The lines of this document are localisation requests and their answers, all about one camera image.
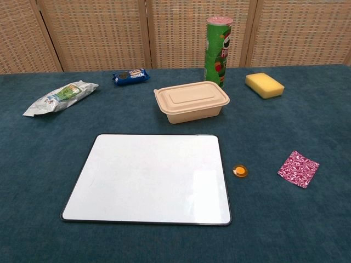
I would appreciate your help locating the blue cookie pack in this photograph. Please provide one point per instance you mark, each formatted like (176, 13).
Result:
(130, 77)

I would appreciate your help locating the beige lidded food container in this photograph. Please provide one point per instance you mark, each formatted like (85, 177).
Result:
(189, 101)

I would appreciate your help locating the woven rattan folding screen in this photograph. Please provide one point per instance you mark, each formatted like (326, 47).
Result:
(96, 33)

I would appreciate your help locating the yellow sponge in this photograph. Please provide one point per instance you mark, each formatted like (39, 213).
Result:
(263, 85)

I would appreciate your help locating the small pink patterned packet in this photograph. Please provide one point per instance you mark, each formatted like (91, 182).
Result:
(297, 170)

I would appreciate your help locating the green chips can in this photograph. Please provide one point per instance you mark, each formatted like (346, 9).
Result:
(218, 54)

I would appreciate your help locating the white cutting board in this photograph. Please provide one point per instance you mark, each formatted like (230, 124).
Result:
(145, 178)

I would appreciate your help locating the teal felt table cover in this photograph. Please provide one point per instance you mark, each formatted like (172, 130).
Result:
(41, 164)

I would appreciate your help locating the small orange round object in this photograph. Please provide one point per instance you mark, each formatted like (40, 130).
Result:
(240, 171)

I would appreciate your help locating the white green snack bag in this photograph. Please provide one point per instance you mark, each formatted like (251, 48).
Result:
(60, 97)

